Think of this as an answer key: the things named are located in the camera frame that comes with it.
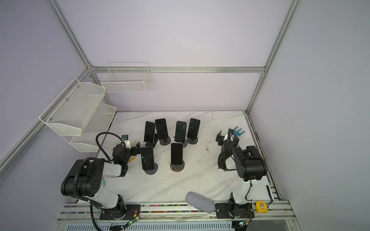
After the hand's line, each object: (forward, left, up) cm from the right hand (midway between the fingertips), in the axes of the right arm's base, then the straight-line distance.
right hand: (225, 132), depth 94 cm
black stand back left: (-3, +50, -8) cm, 51 cm away
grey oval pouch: (-40, +19, -8) cm, 45 cm away
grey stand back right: (0, +22, -11) cm, 24 cm away
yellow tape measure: (-42, -13, -10) cm, 45 cm away
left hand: (-4, +63, -5) cm, 63 cm away
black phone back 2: (+1, +30, +1) cm, 30 cm away
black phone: (+2, +51, 0) cm, 51 cm away
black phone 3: (-19, +48, +2) cm, 52 cm away
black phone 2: (+2, +21, +2) cm, 21 cm away
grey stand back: (0, +41, -10) cm, 42 cm away
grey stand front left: (-22, +47, -9) cm, 53 cm away
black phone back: (+4, +42, +3) cm, 43 cm away
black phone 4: (-15, +32, 0) cm, 35 cm away
